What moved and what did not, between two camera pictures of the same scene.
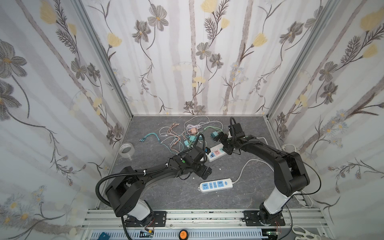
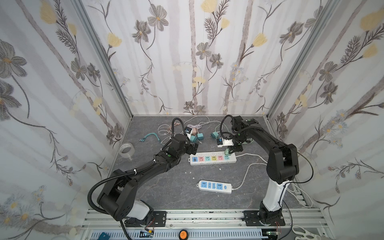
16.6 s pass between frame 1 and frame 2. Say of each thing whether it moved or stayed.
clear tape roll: stayed
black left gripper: moved
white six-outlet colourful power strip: moved
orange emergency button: stayed
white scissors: stayed
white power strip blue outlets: moved
